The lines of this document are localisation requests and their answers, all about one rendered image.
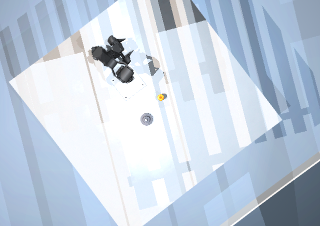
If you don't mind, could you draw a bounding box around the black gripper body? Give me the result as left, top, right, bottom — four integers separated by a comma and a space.
107, 35, 131, 65

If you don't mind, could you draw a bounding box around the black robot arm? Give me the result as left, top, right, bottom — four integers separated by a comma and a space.
91, 40, 135, 83

